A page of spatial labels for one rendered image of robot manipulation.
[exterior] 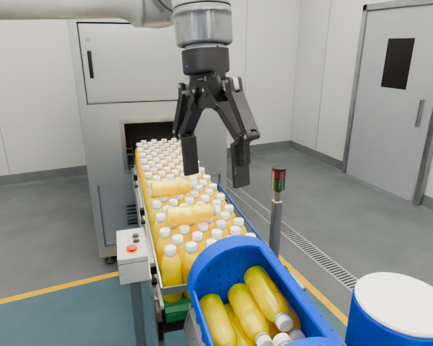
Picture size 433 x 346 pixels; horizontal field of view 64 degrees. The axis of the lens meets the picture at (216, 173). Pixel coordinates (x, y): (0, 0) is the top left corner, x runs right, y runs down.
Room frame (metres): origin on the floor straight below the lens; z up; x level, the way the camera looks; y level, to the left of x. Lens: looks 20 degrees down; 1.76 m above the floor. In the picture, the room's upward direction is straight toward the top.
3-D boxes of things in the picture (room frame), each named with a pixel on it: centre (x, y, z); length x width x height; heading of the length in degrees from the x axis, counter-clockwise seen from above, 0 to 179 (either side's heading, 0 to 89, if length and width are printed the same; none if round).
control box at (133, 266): (1.08, 0.30, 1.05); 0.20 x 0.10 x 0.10; 16
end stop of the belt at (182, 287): (1.04, -0.01, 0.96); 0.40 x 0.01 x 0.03; 106
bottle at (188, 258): (1.05, 0.09, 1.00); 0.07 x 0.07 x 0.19
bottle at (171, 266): (1.03, 0.16, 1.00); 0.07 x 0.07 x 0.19
